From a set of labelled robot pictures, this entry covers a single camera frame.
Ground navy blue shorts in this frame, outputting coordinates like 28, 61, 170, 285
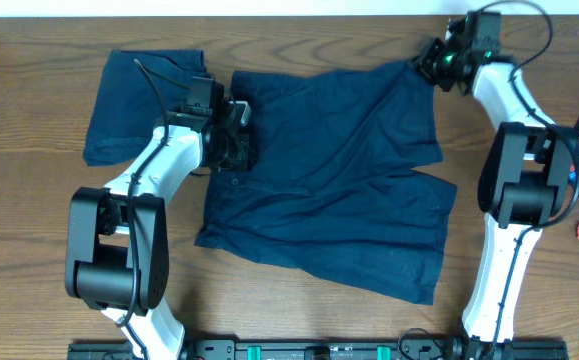
196, 61, 457, 305

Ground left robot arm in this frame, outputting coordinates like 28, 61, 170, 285
65, 77, 256, 359

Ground folded navy shorts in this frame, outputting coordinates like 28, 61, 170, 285
83, 49, 209, 167

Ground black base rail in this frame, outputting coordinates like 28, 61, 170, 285
67, 338, 569, 360

